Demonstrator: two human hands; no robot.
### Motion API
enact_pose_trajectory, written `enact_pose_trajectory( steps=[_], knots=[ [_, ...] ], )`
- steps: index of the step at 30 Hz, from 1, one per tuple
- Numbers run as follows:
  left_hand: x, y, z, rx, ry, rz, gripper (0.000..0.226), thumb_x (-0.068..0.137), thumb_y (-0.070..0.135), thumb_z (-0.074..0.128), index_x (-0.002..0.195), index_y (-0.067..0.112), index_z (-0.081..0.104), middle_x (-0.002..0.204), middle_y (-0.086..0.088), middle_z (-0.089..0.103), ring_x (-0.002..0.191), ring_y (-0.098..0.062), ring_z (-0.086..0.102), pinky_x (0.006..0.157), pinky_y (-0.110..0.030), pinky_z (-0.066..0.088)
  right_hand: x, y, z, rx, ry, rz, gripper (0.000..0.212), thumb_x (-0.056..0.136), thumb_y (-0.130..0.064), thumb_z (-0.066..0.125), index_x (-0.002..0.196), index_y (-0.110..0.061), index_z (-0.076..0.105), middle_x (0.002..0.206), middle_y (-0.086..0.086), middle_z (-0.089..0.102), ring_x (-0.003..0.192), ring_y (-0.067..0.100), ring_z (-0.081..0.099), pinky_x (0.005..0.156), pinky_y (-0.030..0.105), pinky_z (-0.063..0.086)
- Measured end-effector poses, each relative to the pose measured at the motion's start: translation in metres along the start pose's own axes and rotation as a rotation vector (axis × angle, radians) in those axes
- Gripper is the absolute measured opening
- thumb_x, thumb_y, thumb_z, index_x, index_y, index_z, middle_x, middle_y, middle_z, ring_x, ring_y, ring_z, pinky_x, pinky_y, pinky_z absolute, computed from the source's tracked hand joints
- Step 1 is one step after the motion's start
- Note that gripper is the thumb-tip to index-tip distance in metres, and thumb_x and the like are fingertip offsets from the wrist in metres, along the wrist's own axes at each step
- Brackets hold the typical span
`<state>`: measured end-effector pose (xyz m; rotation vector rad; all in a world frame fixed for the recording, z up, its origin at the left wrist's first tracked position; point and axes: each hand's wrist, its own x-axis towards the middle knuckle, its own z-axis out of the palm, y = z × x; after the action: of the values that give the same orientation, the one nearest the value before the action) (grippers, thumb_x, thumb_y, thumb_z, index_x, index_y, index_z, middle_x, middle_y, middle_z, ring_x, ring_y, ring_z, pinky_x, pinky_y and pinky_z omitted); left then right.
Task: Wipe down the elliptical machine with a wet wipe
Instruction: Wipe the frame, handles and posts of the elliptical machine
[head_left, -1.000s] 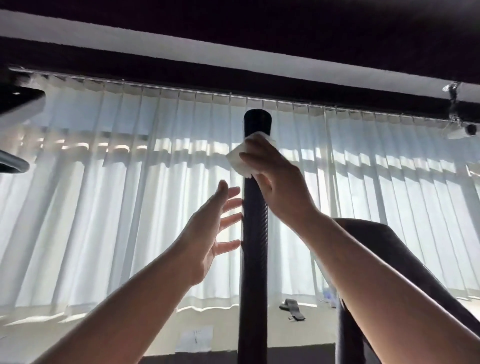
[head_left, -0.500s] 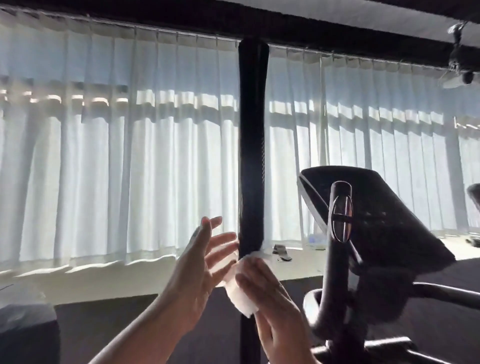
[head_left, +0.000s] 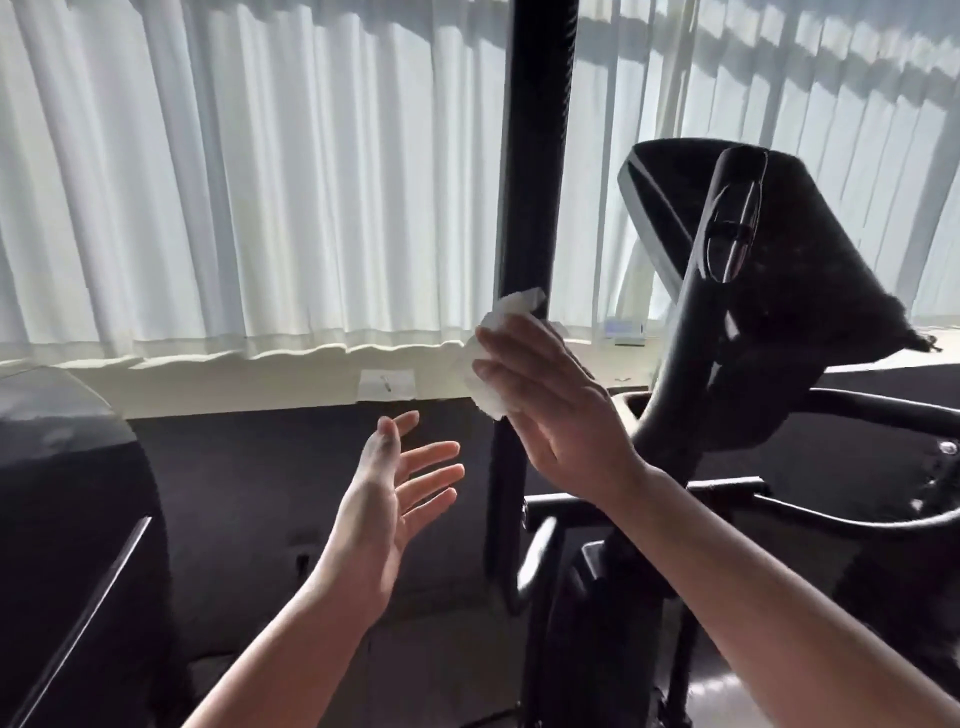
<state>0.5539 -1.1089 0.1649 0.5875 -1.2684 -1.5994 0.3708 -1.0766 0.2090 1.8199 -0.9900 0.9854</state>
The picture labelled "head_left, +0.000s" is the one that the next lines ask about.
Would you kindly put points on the white wall socket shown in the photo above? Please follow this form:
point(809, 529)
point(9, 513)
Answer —
point(305, 563)

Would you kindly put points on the white curtain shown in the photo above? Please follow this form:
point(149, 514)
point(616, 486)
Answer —
point(255, 165)

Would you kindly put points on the white flat paper sheet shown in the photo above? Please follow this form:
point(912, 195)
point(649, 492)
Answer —
point(387, 384)

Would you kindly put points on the black elliptical machine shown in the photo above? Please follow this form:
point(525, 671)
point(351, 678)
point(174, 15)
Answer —
point(750, 270)

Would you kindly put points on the person's right hand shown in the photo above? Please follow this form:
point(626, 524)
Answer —
point(563, 405)

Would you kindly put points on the person's right forearm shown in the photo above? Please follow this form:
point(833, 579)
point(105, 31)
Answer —
point(780, 600)

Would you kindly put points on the person's left hand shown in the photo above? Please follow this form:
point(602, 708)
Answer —
point(390, 518)

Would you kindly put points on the white wet wipe sheet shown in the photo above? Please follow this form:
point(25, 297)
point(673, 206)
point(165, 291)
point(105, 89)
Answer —
point(480, 375)

